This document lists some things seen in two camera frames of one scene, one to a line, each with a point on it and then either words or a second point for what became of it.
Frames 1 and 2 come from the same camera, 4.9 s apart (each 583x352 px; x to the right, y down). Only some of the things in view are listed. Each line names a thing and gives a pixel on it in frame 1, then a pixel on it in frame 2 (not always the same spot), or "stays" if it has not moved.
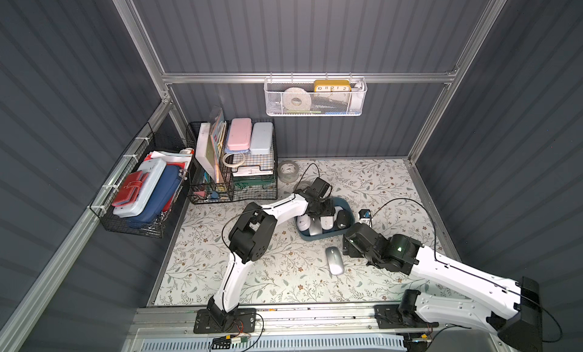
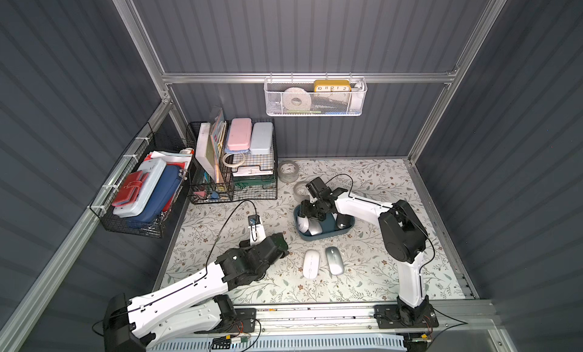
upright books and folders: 209,143 stays
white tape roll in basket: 297,99 stays
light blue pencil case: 261,137 stays
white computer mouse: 304,222 -> 311,264
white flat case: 155,168 stays
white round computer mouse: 326,222 -> 303,224
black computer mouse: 343,218 stays
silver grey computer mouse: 335,261 stays
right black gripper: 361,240 -> 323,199
